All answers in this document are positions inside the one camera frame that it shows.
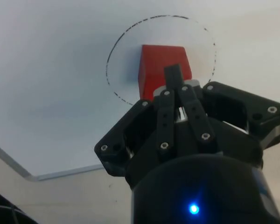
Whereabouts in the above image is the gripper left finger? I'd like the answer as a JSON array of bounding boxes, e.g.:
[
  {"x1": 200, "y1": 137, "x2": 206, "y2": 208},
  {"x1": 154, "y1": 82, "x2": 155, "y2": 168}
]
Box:
[{"x1": 94, "y1": 65, "x2": 178, "y2": 177}]

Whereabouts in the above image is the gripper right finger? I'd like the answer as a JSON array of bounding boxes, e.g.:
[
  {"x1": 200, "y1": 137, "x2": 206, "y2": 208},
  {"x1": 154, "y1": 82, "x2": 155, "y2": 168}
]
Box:
[{"x1": 175, "y1": 63, "x2": 280, "y2": 150}]

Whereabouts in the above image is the red cube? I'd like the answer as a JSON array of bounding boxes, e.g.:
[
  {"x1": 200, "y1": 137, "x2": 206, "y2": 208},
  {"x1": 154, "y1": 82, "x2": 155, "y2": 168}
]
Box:
[{"x1": 138, "y1": 44, "x2": 193, "y2": 101}]

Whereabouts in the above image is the whiteboard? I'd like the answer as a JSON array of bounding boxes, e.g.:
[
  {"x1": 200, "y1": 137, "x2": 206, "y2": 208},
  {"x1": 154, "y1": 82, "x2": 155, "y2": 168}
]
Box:
[{"x1": 0, "y1": 0, "x2": 280, "y2": 182}]

